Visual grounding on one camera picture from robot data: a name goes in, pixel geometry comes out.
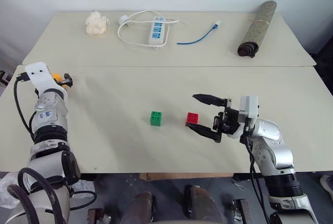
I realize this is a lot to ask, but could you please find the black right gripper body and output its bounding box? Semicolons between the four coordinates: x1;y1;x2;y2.
213;97;247;142

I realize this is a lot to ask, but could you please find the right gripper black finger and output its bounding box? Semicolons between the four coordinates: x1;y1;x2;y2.
192;93;227;107
185;122;222;143

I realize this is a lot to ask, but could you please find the yellow toy cube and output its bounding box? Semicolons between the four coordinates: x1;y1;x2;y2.
52;72;65;86

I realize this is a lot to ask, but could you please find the red toy cube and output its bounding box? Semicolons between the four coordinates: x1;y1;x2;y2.
186;112;200;127

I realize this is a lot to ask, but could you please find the green toy cube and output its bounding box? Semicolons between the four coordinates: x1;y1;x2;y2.
149;110;163;126

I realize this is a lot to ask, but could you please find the white crumpled cloth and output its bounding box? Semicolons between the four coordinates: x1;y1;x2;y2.
85;10;109;37

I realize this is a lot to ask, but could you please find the dark rounded shape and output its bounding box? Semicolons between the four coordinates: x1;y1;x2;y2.
121;191;157;224
184;185;225;224

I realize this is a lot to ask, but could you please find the rolled patterned mat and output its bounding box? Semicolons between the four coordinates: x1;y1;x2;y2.
237;0;277;59

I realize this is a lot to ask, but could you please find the clear plastic bag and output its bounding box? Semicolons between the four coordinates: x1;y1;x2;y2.
0;174;22;210

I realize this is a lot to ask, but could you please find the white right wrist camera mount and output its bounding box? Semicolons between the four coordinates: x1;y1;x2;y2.
239;95;260;131

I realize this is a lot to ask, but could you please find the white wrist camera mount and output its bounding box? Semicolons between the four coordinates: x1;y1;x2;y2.
239;95;260;131
23;62;66;95

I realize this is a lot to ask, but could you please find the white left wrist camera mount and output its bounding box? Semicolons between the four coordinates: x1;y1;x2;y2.
23;62;66;95

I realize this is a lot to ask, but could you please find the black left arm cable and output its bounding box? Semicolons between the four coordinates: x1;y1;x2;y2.
13;71;37;142

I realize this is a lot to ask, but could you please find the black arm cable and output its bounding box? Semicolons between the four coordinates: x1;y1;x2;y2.
13;71;37;142
243;127;272;224

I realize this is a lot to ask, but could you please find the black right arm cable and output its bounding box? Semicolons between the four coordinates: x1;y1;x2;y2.
243;127;272;224

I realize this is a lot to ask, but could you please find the blue cable with white plug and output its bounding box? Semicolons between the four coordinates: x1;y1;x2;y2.
176;20;223;46

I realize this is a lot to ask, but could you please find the white power strip with cord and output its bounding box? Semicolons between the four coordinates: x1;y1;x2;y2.
117;9;181;50

